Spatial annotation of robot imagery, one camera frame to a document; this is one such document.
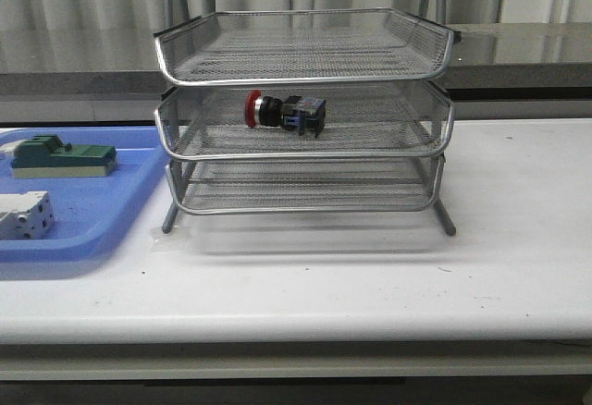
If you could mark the red emergency stop button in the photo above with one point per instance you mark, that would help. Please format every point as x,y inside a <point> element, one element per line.
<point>296,113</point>

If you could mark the blue plastic tray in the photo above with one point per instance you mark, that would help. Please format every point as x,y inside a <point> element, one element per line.
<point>92,215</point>

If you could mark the grey stone counter ledge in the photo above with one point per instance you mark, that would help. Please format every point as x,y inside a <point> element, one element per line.
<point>499,70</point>

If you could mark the white terminal block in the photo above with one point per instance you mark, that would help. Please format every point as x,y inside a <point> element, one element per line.
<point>27,215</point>

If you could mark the green and beige switch block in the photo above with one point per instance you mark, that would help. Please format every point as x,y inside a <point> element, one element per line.
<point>46,156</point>

